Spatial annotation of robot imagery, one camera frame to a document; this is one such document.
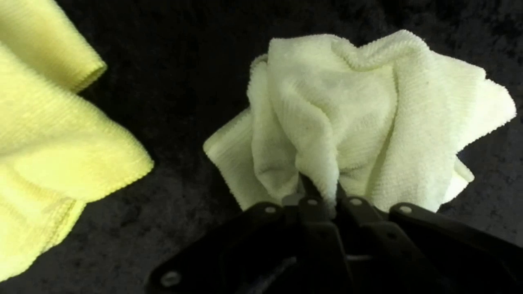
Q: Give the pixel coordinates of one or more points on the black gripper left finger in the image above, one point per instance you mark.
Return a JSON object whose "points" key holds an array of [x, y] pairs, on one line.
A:
{"points": [[261, 251]]}

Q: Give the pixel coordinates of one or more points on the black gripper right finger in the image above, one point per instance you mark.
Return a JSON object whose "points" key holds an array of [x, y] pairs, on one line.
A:
{"points": [[425, 256]]}

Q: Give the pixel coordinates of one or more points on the pale cream microfibre cloth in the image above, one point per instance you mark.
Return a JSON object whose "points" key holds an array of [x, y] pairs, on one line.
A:
{"points": [[369, 120]]}

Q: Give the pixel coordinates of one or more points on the black velvet tablecloth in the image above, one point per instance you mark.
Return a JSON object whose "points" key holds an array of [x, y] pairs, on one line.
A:
{"points": [[179, 83]]}

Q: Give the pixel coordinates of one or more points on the bright yellow microfibre cloth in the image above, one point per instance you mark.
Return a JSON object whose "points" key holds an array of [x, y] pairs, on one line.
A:
{"points": [[54, 153]]}

